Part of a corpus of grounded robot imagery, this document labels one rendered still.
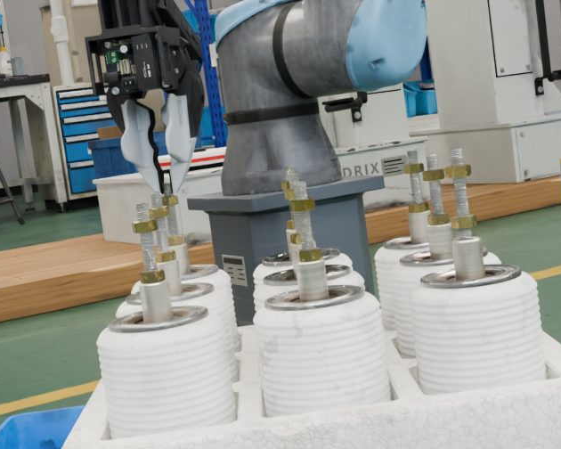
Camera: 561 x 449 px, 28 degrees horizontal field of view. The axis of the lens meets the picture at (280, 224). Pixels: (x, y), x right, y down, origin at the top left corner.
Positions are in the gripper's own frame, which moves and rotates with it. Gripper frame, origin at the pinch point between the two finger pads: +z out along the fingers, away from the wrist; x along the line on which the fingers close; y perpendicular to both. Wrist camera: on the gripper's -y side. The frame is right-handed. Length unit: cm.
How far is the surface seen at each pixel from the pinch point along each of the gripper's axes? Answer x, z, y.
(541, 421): 32.4, 18.6, 25.1
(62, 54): -233, -57, -550
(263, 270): 8.3, 9.6, 0.9
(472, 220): 29.0, 4.9, 18.8
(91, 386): -38, 34, -62
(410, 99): -26, -2, -547
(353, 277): 18.3, 9.6, 10.5
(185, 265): 0.9, 8.2, 1.2
